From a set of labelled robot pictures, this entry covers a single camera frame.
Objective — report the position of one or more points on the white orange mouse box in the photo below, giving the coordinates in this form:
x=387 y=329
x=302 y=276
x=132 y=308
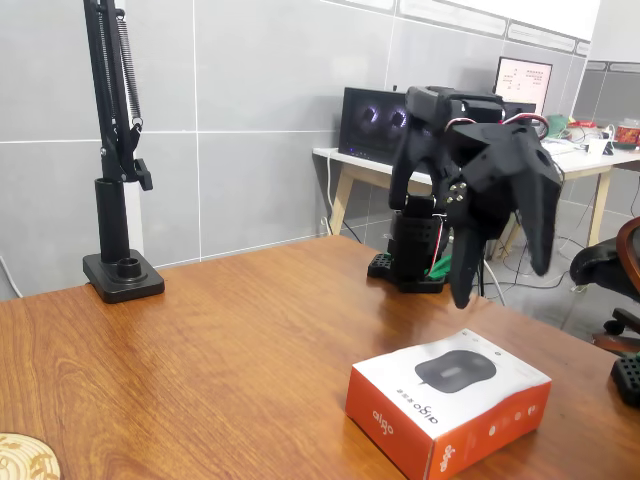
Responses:
x=450 y=380

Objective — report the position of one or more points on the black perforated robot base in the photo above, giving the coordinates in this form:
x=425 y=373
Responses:
x=627 y=380

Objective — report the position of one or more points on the green plastic table clamp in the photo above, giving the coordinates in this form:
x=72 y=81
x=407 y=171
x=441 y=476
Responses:
x=440 y=267

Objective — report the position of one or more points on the green bag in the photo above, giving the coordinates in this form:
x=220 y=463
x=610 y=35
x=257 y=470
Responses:
x=556 y=126

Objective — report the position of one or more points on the black office chair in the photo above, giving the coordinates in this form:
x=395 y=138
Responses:
x=605 y=265

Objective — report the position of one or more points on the computer monitor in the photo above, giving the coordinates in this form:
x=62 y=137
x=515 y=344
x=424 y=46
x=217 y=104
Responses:
x=525 y=80

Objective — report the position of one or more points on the red tin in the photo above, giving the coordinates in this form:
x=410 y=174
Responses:
x=627 y=135

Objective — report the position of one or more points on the black computer case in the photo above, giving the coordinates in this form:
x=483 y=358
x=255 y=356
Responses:
x=360 y=125

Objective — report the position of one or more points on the white desk wooden legs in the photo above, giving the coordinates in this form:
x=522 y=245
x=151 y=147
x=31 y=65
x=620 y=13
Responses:
x=350 y=161

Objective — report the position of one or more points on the black stand base clamp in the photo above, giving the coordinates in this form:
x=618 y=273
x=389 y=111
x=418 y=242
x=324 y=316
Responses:
x=122 y=285

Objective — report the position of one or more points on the round wooden coaster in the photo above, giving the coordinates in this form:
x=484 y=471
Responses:
x=25 y=457

